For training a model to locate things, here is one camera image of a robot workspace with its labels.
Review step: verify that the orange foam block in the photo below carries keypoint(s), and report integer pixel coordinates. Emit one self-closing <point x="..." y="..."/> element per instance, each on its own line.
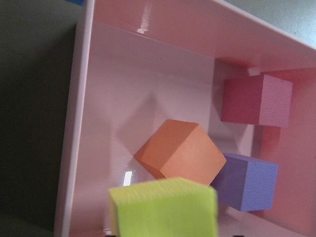
<point x="181" y="149"/>

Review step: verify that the yellow foam block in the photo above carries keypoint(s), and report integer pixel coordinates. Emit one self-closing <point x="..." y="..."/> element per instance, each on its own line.
<point x="173" y="207"/>

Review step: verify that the pink foam block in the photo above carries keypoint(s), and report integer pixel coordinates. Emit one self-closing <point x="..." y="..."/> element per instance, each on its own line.
<point x="257" y="100"/>

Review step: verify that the purple foam block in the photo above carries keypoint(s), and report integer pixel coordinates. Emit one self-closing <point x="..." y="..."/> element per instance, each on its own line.
<point x="245" y="183"/>

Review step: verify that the pink plastic bin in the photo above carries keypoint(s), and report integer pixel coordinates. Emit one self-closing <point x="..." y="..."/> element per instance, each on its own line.
<point x="139" y="62"/>

